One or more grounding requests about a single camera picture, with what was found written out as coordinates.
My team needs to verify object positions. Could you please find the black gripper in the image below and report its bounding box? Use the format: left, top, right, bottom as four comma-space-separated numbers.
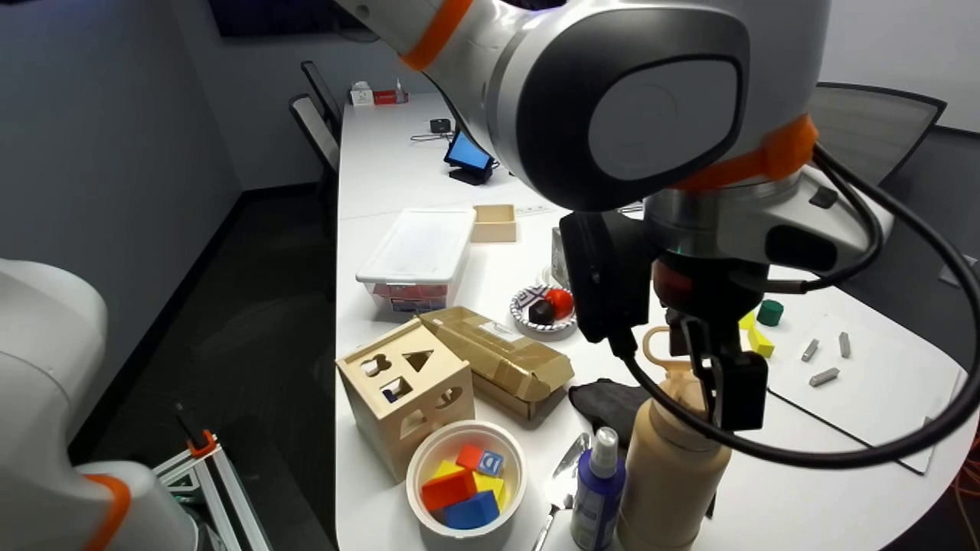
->
653, 251, 771, 431

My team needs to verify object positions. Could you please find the small white drawing board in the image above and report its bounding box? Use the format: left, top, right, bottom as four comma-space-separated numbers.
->
763, 347, 967, 477

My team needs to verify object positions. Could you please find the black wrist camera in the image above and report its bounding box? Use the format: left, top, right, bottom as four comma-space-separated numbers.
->
556, 207, 657, 347

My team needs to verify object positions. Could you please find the red toy block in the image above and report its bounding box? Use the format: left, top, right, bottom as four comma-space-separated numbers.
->
420, 464, 481, 517

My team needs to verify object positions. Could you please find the clear bin with white lid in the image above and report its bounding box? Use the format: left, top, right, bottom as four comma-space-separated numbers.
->
353, 205, 477, 314

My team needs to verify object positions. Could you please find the tablet with blue screen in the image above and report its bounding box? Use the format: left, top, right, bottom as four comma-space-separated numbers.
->
441, 127, 500, 190

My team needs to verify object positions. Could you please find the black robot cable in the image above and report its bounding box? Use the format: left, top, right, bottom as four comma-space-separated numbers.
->
608, 148, 980, 472

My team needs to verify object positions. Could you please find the black crumpled cloth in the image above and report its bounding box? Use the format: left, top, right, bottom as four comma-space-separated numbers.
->
566, 376, 653, 439

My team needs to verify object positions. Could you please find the yellow bowl toy block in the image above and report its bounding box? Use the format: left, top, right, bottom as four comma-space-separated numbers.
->
425, 455, 514, 512

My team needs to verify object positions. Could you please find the wooden shape sorter cube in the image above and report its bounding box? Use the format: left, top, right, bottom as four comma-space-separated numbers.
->
333, 314, 477, 483

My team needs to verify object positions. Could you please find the red round toy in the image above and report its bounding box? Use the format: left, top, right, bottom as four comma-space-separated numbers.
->
543, 284, 578, 323

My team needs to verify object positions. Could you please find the grey mesh office chair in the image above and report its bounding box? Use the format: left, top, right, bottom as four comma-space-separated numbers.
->
809, 81, 949, 212

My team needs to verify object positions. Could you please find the tan bottle with loop cap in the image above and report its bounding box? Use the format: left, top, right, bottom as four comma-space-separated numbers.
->
612, 325, 735, 551

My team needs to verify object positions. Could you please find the white bowl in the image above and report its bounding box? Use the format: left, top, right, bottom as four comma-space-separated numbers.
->
404, 416, 531, 543

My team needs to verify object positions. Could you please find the green toy block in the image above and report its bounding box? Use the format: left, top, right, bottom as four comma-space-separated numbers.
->
755, 296, 791, 330

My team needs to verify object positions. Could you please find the dark wall screen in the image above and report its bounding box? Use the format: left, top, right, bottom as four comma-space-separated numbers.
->
209, 0, 411, 40

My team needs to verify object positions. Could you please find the small purple spray bottle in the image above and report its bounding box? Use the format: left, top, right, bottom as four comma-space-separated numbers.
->
566, 423, 628, 551

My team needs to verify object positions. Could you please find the brown cardboard box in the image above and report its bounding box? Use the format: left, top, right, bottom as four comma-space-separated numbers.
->
420, 304, 577, 425

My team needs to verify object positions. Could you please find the metal stand frame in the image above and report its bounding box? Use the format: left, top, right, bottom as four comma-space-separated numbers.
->
149, 401, 272, 551

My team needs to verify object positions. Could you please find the blue toy block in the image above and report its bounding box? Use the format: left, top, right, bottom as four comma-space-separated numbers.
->
437, 489, 503, 534

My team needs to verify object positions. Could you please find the metal spoon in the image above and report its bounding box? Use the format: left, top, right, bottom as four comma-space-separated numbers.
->
531, 429, 593, 551

